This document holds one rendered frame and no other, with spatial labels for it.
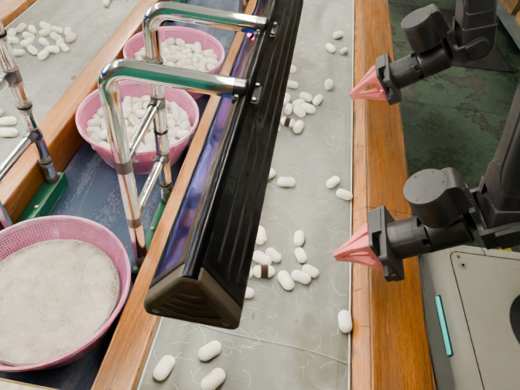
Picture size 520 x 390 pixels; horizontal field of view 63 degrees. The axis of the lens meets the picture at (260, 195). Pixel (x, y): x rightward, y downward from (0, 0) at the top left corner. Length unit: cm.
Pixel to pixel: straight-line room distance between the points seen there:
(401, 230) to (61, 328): 53
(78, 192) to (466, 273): 116
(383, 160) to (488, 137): 170
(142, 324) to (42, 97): 65
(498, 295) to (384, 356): 86
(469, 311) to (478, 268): 17
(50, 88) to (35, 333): 63
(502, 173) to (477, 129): 208
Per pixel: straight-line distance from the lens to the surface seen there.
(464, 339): 139
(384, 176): 94
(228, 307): 34
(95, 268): 78
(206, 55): 126
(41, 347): 74
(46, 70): 124
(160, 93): 69
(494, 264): 160
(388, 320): 73
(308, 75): 123
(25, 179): 91
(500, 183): 58
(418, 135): 243
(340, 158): 98
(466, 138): 256
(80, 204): 96
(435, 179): 59
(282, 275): 73
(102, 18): 145
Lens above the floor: 138
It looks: 48 degrees down
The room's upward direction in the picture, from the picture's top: 9 degrees clockwise
